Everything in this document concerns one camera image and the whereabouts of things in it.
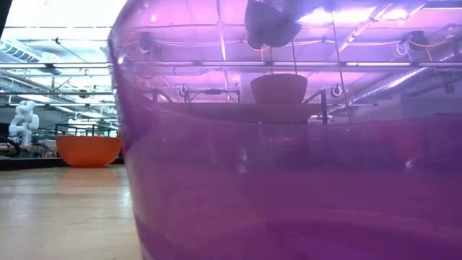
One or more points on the black table edge rail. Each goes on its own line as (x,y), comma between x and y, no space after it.
(36,164)

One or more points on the teal plastic bowl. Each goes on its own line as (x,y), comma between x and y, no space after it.
(269,25)

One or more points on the silver ventilation duct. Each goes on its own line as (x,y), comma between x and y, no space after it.
(397,83)

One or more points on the orange plastic bowl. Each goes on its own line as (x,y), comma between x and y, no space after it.
(88,151)

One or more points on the overhead metal crossbar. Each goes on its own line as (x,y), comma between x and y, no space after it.
(361,64)

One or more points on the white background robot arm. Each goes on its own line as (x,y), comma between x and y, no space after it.
(25,122)

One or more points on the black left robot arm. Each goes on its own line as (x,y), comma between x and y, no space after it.
(3,11)

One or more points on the translucent purple plastic bowl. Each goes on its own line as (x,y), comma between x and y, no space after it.
(288,198)

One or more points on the black metal background rack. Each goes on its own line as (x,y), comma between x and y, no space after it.
(83,125)

